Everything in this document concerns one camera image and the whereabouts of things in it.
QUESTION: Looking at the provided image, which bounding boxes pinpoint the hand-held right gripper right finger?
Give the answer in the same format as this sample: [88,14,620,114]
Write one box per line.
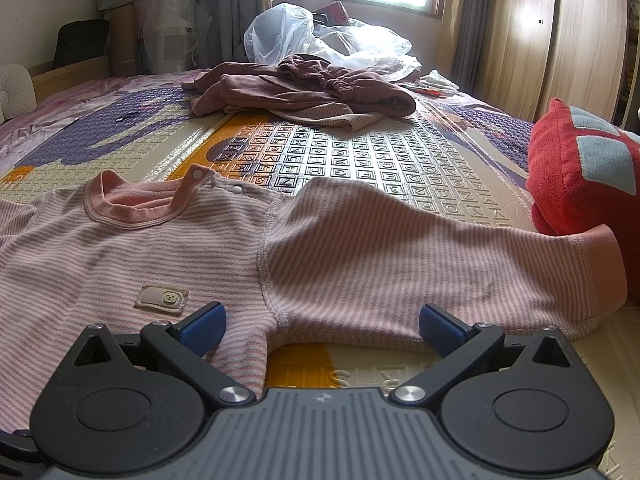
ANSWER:
[389,302,573,407]

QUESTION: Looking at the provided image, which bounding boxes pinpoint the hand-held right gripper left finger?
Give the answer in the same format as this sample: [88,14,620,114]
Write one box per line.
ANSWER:
[74,301,256,407]

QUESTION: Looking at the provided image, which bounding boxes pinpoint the pink striped baby shirt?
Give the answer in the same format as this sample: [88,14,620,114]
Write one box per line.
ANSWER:
[0,164,628,433]

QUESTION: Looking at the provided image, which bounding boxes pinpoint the printed foam play mat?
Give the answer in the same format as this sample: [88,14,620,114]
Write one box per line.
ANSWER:
[0,77,640,480]

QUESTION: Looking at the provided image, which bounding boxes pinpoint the red cushion with grey patches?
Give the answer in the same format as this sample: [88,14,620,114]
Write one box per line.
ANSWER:
[525,97,640,238]

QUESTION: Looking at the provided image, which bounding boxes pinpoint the mauve striped garment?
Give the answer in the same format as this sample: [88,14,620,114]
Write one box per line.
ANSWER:
[260,102,388,132]

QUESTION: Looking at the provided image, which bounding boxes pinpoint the mauve sweatshirt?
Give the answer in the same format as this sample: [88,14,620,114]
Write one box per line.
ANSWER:
[181,61,331,117]

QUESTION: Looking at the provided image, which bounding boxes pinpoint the mauve elastic-cuff pants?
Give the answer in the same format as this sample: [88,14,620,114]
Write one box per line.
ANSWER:
[277,54,417,117]

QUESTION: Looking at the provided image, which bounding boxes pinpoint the wooden headboard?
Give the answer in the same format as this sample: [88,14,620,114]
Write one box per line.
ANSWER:
[30,56,111,108]

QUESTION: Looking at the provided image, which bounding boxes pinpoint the clear crumpled plastic bag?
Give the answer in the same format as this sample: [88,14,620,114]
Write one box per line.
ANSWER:
[312,17,423,82]

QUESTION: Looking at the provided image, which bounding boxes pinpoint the tall cardboard carton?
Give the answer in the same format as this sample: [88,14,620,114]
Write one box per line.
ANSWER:
[105,0,151,78]

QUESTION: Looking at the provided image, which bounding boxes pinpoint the beige dimpled pillow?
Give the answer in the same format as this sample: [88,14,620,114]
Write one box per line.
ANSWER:
[0,64,38,126]

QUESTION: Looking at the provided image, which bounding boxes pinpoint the grey and beige curtain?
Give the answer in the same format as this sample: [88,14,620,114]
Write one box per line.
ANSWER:
[195,0,275,68]
[440,0,501,93]

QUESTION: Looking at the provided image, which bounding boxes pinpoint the black bag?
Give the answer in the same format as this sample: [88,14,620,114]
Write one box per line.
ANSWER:
[52,19,110,70]

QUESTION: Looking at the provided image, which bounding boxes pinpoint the plastic wrapped bundle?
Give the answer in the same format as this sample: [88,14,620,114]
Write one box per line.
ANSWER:
[130,0,213,76]

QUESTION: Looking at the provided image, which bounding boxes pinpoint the wooden wardrobe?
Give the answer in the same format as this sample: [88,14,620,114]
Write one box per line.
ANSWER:
[477,0,640,123]

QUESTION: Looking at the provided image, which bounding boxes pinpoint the red book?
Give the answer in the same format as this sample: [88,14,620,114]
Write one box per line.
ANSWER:
[312,0,352,26]

